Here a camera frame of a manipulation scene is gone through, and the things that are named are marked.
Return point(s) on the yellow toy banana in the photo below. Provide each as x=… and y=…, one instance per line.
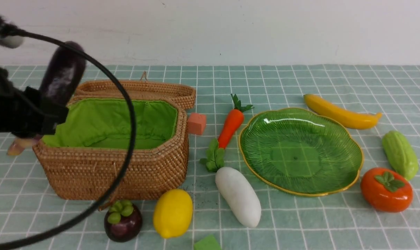
x=348, y=119

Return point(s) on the teal checkered tablecloth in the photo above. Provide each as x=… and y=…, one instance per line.
x=342, y=221

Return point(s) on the green glass leaf plate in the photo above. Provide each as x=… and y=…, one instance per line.
x=299, y=152

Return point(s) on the woven rattan basket green lining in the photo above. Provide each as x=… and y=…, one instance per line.
x=87, y=152

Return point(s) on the yellow toy lemon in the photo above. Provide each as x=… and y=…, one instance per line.
x=173, y=212

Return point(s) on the purple toy mangosteen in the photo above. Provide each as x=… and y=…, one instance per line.
x=123, y=221

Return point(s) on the orange toy carrot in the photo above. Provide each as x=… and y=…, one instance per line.
x=233, y=121

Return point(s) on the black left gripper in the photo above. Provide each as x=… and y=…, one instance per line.
x=27, y=113

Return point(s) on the salmon pink foam cube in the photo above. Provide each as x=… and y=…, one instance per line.
x=197, y=123

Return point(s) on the green foam cube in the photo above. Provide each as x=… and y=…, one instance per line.
x=207, y=243

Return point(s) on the light green toy gourd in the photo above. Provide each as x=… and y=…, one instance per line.
x=400, y=154

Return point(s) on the purple toy eggplant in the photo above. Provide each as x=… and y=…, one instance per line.
x=62, y=77

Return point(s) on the orange toy persimmon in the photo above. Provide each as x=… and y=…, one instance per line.
x=386, y=190

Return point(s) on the white toy radish green leaves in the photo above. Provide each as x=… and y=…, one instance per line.
x=233, y=186

